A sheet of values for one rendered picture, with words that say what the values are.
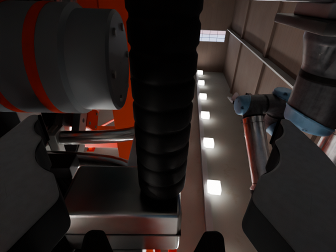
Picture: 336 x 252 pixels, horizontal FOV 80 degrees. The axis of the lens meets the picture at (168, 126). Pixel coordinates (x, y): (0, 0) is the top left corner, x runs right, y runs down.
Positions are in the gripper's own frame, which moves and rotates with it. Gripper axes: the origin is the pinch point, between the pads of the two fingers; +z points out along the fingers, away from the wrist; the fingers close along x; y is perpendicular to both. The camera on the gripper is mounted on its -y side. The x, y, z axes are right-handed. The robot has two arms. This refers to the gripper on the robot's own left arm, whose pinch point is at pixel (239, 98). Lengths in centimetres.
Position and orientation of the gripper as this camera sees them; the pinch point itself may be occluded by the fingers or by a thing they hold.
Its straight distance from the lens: 119.1
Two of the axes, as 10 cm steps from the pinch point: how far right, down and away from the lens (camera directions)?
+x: -9.8, -0.5, -2.1
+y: 1.6, -8.4, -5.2
